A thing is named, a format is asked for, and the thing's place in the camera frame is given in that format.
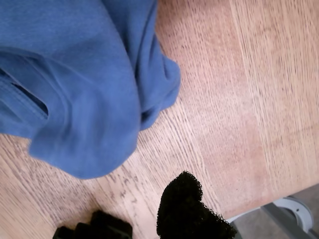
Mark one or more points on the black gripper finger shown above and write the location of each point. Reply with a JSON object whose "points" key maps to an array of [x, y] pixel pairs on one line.
{"points": [[184, 211], [104, 227]]}

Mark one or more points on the blue printed T-shirt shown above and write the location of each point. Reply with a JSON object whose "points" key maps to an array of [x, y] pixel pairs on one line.
{"points": [[87, 87]]}

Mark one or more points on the grey round chair base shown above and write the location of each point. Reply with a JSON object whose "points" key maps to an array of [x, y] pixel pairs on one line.
{"points": [[291, 203]]}

